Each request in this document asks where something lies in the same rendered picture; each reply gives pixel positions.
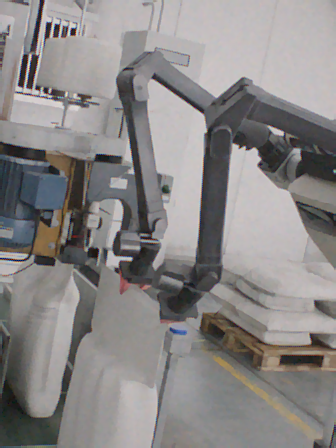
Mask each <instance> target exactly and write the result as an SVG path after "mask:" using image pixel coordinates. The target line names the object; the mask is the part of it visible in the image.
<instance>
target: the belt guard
mask: <svg viewBox="0 0 336 448"><path fill-rule="evenodd" d="M77 132H79V133H77ZM97 135H98V136H97ZM97 135H93V133H91V134H88V133H86V132H80V131H75V132H70V131H63V130H59V129H58V128H57V129H55V127H51V128H48V127H42V126H36V125H29V124H23V123H17V122H10V121H3V120H0V142H4V143H8V144H13V145H17V146H21V147H27V148H32V149H38V150H56V151H69V152H82V153H95V154H108V155H116V156H121V155H123V149H124V143H125V140H124V139H121V138H116V137H111V136H105V135H100V134H97Z"/></svg>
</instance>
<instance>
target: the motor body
mask: <svg viewBox="0 0 336 448"><path fill-rule="evenodd" d="M49 166H50V161H48V160H46V159H38V158H31V157H23V156H19V155H15V154H11V153H4V152H0V246H4V247H10V248H28V247H30V246H32V243H33V238H34V232H35V212H34V211H35V208H34V207H33V206H31V205H28V204H26V203H23V202H21V201H20V200H19V197H20V191H21V185H22V179H23V175H24V173H25V172H38V173H48V171H49V169H48V168H47V167H49Z"/></svg>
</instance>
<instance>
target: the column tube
mask: <svg viewBox="0 0 336 448"><path fill-rule="evenodd" d="M28 11H29V7H28V6H27V5H23V4H20V3H16V2H12V1H8V0H0V15H5V16H9V17H13V18H15V20H14V26H13V32H12V39H11V40H10V39H6V40H7V41H6V46H5V49H4V50H5V53H4V59H3V70H2V71H1V72H2V76H1V82H0V120H3V121H10V120H11V114H12V109H13V103H14V97H15V91H16V86H17V80H18V74H19V68H20V63H21V57H22V51H23V45H24V34H25V28H26V22H27V17H28Z"/></svg>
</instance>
